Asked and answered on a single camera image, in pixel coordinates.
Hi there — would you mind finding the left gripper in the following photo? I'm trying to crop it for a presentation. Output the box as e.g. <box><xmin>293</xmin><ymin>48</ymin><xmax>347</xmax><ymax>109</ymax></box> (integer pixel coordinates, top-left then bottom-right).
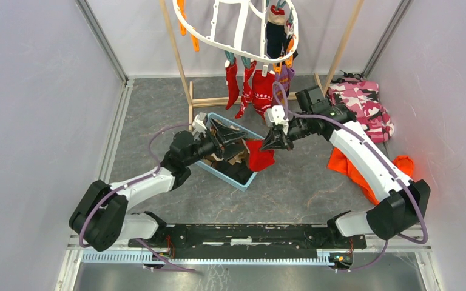
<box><xmin>184</xmin><ymin>118</ymin><xmax>248</xmax><ymax>167</ymax></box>

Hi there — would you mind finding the red santa pattern sock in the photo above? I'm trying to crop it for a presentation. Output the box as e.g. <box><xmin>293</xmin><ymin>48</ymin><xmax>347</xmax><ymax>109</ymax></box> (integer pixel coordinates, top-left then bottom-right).
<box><xmin>246</xmin><ymin>140</ymin><xmax>275</xmax><ymax>172</ymax></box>

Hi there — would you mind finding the red white patterned sock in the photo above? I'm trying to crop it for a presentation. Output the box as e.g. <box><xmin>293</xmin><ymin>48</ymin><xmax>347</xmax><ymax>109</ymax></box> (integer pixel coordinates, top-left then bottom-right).
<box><xmin>252</xmin><ymin>70</ymin><xmax>275</xmax><ymax>119</ymax></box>

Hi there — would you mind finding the teal clothespin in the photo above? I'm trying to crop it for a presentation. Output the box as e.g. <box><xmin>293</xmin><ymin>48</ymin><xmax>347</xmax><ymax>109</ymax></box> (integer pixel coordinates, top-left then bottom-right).
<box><xmin>241</xmin><ymin>56</ymin><xmax>252</xmax><ymax>69</ymax></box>
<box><xmin>224</xmin><ymin>50</ymin><xmax>236</xmax><ymax>67</ymax></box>

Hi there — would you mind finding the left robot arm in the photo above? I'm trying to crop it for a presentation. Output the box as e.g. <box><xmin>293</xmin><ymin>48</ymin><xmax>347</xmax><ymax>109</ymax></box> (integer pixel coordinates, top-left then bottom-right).
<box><xmin>69</xmin><ymin>119</ymin><xmax>247</xmax><ymax>252</ymax></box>

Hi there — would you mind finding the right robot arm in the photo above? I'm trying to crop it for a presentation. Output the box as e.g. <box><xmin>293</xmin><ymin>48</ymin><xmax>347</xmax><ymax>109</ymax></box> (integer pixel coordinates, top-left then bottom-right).
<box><xmin>261</xmin><ymin>86</ymin><xmax>430</xmax><ymax>247</ymax></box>

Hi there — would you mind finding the wooden hanger stand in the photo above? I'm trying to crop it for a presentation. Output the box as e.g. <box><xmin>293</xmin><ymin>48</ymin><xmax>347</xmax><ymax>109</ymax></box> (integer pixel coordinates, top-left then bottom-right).
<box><xmin>160</xmin><ymin>1</ymin><xmax>364</xmax><ymax>122</ymax></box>

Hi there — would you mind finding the white round sock hanger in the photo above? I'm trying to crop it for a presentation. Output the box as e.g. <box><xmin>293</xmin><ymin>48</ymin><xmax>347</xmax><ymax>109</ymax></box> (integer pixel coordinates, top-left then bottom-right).
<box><xmin>179</xmin><ymin>1</ymin><xmax>293</xmax><ymax>60</ymax></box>

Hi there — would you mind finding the light blue laundry basket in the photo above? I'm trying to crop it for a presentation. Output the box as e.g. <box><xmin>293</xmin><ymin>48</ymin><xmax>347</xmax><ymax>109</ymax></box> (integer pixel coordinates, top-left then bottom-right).
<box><xmin>195</xmin><ymin>112</ymin><xmax>263</xmax><ymax>192</ymax></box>

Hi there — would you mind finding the tan sock in basket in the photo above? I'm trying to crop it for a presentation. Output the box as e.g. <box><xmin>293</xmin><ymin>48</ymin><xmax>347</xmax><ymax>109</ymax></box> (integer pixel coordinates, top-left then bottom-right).
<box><xmin>201</xmin><ymin>128</ymin><xmax>249</xmax><ymax>167</ymax></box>

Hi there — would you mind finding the orange cloth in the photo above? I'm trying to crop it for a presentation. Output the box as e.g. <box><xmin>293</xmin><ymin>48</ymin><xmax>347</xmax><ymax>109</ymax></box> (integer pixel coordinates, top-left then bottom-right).
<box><xmin>326</xmin><ymin>146</ymin><xmax>416</xmax><ymax>206</ymax></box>

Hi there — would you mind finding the purple striped hanging sock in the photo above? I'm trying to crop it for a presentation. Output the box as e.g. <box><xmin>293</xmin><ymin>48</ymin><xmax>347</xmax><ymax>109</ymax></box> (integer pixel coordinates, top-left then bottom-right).
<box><xmin>275</xmin><ymin>64</ymin><xmax>295</xmax><ymax>96</ymax></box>

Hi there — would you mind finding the red sock in basket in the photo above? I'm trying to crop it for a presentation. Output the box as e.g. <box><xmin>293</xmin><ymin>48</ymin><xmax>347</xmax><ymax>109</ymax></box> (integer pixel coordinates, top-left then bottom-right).
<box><xmin>225</xmin><ymin>60</ymin><xmax>240</xmax><ymax>110</ymax></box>

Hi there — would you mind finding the white clothespin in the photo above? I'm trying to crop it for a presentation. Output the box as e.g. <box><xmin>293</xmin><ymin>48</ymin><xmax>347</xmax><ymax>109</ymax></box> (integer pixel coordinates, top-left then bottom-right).
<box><xmin>262</xmin><ymin>64</ymin><xmax>269</xmax><ymax>77</ymax></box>

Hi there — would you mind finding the orange clothespin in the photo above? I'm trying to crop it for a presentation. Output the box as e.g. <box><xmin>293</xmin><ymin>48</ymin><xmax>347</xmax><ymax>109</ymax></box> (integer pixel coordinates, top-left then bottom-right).
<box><xmin>177</xmin><ymin>0</ymin><xmax>201</xmax><ymax>53</ymax></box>
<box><xmin>273</xmin><ymin>35</ymin><xmax>297</xmax><ymax>74</ymax></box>

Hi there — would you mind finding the pink camouflage cloth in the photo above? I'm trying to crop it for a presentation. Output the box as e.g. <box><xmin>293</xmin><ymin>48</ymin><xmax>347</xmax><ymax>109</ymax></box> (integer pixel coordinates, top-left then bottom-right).
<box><xmin>327</xmin><ymin>78</ymin><xmax>395</xmax><ymax>143</ymax></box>

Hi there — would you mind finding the black hanging sock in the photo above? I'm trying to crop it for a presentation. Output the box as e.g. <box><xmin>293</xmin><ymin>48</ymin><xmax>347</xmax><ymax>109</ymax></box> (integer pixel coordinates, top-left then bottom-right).
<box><xmin>266</xmin><ymin>21</ymin><xmax>294</xmax><ymax>59</ymax></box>

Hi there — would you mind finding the beige red cuffed sock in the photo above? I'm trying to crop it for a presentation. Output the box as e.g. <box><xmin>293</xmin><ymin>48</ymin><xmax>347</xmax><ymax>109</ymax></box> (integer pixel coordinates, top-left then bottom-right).
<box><xmin>268</xmin><ymin>5</ymin><xmax>286</xmax><ymax>26</ymax></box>

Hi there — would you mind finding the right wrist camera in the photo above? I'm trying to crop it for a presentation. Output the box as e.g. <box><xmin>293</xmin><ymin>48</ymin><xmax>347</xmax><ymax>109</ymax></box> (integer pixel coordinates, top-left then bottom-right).
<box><xmin>264</xmin><ymin>105</ymin><xmax>289</xmax><ymax>133</ymax></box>

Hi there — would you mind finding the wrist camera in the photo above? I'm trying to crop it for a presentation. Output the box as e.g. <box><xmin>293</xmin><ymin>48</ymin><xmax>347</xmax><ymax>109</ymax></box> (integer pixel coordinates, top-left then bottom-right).
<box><xmin>192</xmin><ymin>112</ymin><xmax>208</xmax><ymax>140</ymax></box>
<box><xmin>264</xmin><ymin>105</ymin><xmax>289</xmax><ymax>133</ymax></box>

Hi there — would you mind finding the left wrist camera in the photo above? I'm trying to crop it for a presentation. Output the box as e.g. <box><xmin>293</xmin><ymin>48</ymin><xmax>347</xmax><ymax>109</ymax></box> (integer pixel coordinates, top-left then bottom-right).
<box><xmin>192</xmin><ymin>112</ymin><xmax>208</xmax><ymax>140</ymax></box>

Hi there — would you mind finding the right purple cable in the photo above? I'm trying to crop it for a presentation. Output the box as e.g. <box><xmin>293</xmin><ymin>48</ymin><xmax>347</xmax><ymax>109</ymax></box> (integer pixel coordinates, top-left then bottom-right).
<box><xmin>272</xmin><ymin>81</ymin><xmax>429</xmax><ymax>273</ymax></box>

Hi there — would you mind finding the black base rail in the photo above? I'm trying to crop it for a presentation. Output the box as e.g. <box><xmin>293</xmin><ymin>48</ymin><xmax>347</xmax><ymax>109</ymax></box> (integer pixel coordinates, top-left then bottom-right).
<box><xmin>119</xmin><ymin>222</ymin><xmax>367</xmax><ymax>261</ymax></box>

